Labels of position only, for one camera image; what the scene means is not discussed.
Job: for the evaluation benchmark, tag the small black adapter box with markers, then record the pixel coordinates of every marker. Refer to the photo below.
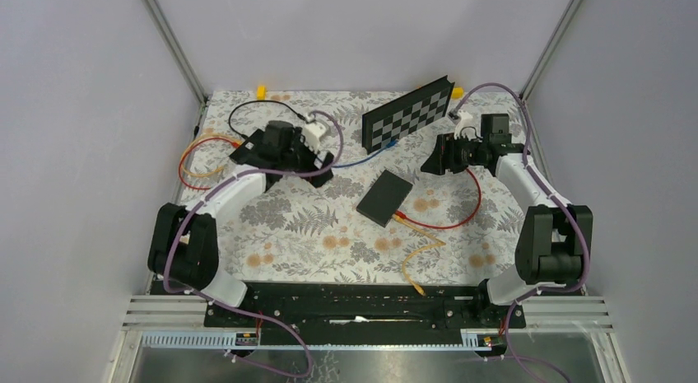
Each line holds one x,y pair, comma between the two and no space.
246,153

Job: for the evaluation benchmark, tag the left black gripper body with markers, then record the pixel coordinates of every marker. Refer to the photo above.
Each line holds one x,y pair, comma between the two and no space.
301,156

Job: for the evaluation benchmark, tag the right yellow corner clip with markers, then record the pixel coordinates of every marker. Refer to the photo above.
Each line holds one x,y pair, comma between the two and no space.
457,93

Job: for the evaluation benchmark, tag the yellow corner clip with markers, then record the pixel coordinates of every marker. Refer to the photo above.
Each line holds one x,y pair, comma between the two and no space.
457,93
261,92

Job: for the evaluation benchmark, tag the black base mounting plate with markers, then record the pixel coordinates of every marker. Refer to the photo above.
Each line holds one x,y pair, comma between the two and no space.
353,314

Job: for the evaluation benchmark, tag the black white checkerboard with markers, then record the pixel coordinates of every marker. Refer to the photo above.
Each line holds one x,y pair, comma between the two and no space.
405,115

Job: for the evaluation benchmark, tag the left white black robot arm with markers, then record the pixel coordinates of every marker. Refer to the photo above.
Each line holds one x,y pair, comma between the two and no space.
184,245

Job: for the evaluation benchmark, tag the black network switch box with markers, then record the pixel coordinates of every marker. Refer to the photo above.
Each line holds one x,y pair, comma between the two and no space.
384,197

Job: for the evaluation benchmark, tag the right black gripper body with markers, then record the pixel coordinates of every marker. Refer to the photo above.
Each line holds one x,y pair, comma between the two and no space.
466,153

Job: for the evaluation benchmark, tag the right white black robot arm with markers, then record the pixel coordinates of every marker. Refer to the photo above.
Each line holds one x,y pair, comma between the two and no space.
553,250

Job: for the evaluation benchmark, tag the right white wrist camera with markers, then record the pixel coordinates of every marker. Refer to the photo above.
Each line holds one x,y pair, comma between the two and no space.
463,130

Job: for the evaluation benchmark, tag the floral patterned table mat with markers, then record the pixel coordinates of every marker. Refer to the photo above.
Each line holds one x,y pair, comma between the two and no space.
296,232

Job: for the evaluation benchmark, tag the left yellow corner clip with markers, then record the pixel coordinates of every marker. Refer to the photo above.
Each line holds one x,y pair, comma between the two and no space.
261,92

